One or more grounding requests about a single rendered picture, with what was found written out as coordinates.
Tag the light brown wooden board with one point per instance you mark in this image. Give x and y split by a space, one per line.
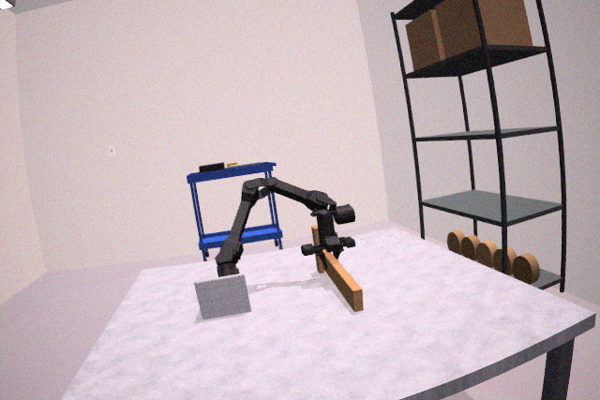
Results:
350 290

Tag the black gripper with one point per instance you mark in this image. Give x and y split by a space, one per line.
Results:
310 249

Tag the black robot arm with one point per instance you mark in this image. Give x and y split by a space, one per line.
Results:
316 201

